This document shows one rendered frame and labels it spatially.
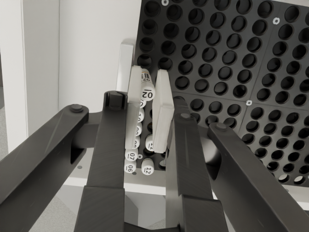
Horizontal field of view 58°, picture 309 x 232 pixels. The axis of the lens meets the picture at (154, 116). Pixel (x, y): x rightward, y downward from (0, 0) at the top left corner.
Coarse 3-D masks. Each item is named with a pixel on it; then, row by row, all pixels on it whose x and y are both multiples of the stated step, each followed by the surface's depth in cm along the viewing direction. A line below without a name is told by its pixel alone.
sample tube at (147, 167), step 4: (148, 152) 29; (144, 160) 28; (148, 160) 28; (152, 160) 29; (144, 164) 28; (148, 164) 27; (152, 164) 28; (144, 168) 27; (148, 168) 27; (152, 168) 27; (144, 172) 28; (148, 172) 28; (152, 172) 28
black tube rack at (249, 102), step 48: (192, 0) 22; (240, 0) 25; (144, 48) 27; (192, 48) 27; (240, 48) 24; (288, 48) 24; (192, 96) 26; (240, 96) 26; (288, 96) 26; (144, 144) 28; (288, 144) 28
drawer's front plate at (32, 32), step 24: (0, 0) 19; (24, 0) 19; (48, 0) 24; (0, 24) 20; (24, 24) 20; (48, 24) 25; (0, 48) 21; (24, 48) 21; (48, 48) 26; (24, 72) 21; (48, 72) 27; (24, 96) 22; (48, 96) 28; (24, 120) 23; (48, 120) 29
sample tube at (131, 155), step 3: (126, 150) 27; (129, 150) 27; (132, 150) 27; (135, 150) 27; (126, 153) 27; (129, 153) 27; (132, 153) 27; (135, 153) 27; (126, 156) 27; (129, 156) 27; (132, 156) 27; (135, 156) 27; (129, 159) 27; (132, 159) 27; (135, 159) 27
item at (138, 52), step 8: (144, 0) 22; (152, 0) 22; (160, 0) 22; (144, 8) 22; (160, 8) 22; (144, 16) 22; (152, 16) 23; (160, 16) 22; (160, 24) 23; (144, 32) 23; (152, 40) 23; (136, 48) 23; (152, 48) 24; (136, 56) 24; (152, 56) 24; (136, 64) 24; (152, 64) 24; (152, 72) 24; (144, 112) 26; (144, 120) 26; (136, 160) 29
